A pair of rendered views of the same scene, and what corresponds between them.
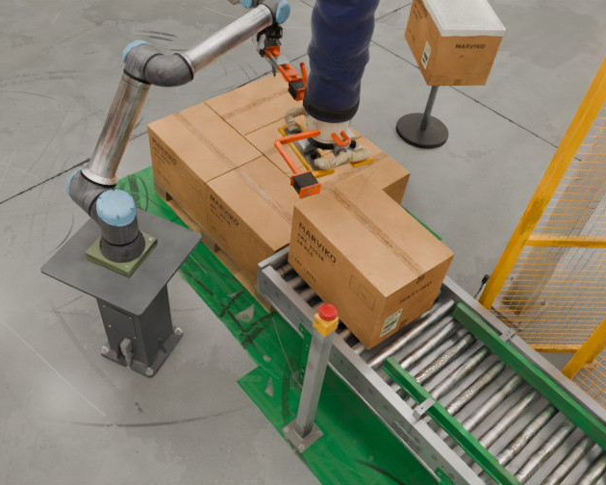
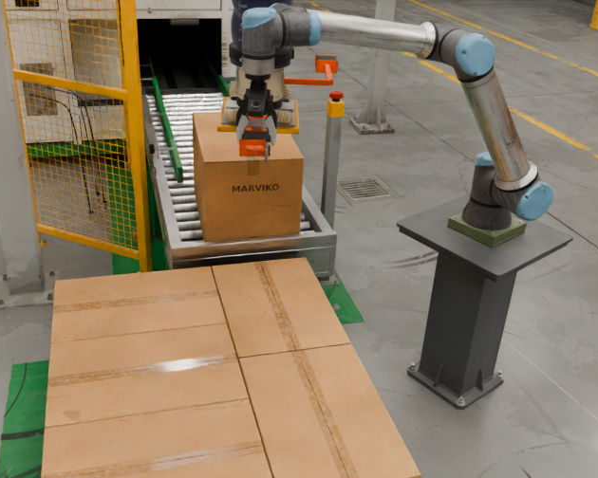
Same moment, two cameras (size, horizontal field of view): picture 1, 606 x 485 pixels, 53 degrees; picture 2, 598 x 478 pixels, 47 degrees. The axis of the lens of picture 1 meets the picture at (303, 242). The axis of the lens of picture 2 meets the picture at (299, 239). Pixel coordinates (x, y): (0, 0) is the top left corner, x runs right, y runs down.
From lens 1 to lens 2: 4.43 m
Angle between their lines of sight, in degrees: 98
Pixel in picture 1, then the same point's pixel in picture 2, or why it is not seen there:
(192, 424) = (416, 307)
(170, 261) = (436, 213)
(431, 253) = (211, 115)
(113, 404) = not seen: hidden behind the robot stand
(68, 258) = (544, 237)
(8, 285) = not seen: outside the picture
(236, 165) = (291, 354)
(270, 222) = (291, 279)
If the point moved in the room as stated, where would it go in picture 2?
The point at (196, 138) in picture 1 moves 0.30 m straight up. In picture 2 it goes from (333, 416) to (342, 336)
